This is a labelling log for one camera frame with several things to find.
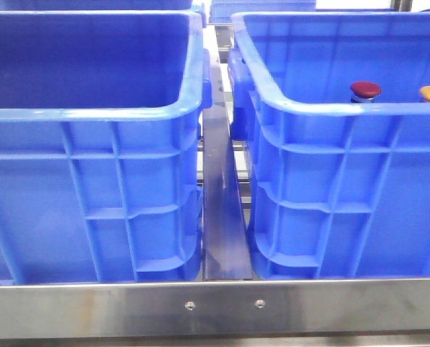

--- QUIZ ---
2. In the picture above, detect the blue crate behind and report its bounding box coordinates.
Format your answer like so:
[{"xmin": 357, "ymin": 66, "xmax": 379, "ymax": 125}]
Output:
[{"xmin": 0, "ymin": 0, "xmax": 205, "ymax": 14}]

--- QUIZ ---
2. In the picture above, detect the blue plastic source crate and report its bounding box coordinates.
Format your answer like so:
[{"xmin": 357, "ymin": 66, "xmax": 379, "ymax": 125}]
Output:
[{"xmin": 0, "ymin": 10, "xmax": 212, "ymax": 286}]

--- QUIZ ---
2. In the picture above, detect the stainless steel front rail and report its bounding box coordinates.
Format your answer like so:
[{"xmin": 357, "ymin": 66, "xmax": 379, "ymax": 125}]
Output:
[{"xmin": 0, "ymin": 278, "xmax": 430, "ymax": 339}]

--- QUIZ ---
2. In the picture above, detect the small blue background crate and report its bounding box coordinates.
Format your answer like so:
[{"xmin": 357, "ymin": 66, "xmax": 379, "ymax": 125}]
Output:
[{"xmin": 209, "ymin": 0, "xmax": 317, "ymax": 24}]

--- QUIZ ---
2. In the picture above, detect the red push button front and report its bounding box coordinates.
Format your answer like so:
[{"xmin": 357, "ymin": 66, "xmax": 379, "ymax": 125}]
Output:
[{"xmin": 350, "ymin": 81, "xmax": 382, "ymax": 103}]

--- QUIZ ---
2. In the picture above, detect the blue plastic target crate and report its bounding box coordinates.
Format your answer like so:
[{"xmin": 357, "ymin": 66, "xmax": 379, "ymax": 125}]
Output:
[{"xmin": 229, "ymin": 12, "xmax": 430, "ymax": 279}]

